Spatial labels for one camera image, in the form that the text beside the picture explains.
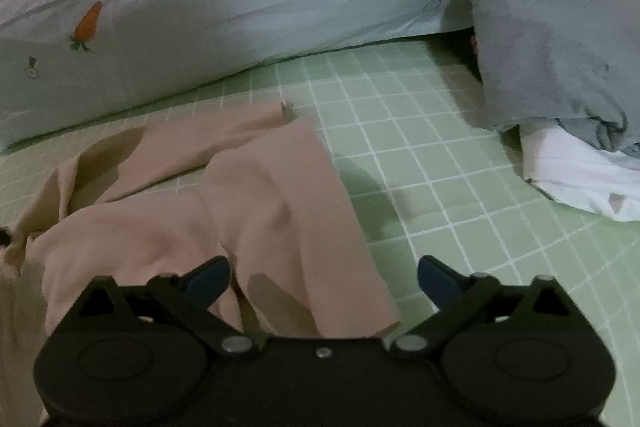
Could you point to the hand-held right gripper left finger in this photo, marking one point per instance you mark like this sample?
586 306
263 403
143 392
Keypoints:
209 281

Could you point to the beige long-sleeved shirt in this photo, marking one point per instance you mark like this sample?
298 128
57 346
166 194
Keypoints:
190 227

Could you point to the green checked bed sheet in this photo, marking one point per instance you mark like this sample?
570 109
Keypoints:
450 157

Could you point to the white folded garment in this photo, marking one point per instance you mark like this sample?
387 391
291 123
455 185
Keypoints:
580 172

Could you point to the grey folded garment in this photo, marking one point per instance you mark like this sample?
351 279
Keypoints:
540 57

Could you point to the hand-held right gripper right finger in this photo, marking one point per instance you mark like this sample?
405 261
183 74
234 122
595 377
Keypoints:
438 281

